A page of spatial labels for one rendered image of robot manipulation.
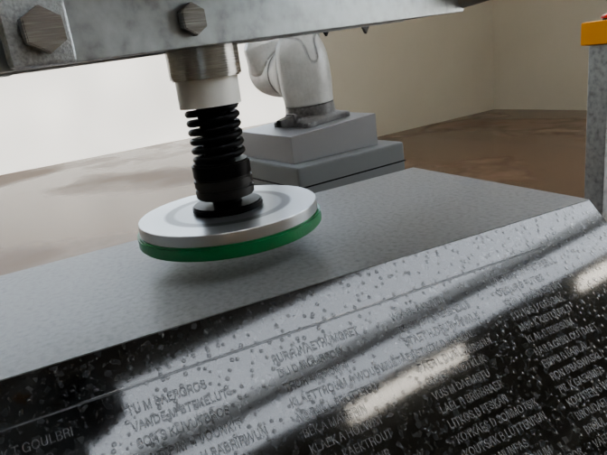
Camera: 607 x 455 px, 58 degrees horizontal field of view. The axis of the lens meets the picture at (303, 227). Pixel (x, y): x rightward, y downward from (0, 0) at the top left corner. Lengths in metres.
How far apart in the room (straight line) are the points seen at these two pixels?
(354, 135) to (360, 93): 5.24
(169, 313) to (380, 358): 0.21
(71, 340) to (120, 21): 0.29
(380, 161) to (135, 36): 1.24
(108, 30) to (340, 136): 1.19
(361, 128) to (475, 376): 1.21
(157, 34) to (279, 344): 0.31
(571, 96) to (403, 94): 2.17
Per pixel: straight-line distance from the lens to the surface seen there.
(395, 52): 7.30
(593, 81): 2.31
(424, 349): 0.56
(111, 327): 0.55
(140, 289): 0.62
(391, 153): 1.72
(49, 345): 0.55
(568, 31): 8.02
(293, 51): 1.68
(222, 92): 0.61
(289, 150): 1.57
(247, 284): 0.57
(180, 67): 0.61
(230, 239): 0.56
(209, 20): 0.58
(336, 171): 1.59
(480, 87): 8.48
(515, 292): 0.65
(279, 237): 0.57
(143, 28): 0.54
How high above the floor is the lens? 1.09
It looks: 17 degrees down
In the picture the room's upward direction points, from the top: 7 degrees counter-clockwise
